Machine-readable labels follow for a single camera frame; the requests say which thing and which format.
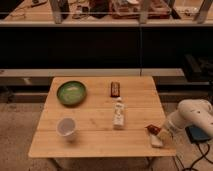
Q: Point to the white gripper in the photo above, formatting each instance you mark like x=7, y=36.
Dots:
x=172, y=125

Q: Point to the red pepper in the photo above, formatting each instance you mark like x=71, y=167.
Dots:
x=153, y=129

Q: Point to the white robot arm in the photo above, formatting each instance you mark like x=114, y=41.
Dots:
x=198, y=112

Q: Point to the blue box on floor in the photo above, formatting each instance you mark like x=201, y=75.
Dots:
x=196, y=135

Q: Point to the white squeeze tube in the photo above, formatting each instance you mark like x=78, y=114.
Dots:
x=118, y=120

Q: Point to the brown chocolate bar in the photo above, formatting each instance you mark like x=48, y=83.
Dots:
x=115, y=89

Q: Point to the wooden table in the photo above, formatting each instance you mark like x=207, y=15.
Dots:
x=96, y=136

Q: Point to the green bowl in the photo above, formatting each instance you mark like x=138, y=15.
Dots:
x=71, y=93

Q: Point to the clear plastic cup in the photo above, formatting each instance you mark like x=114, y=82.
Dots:
x=66, y=128

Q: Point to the long workbench shelf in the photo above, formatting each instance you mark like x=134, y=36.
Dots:
x=106, y=13

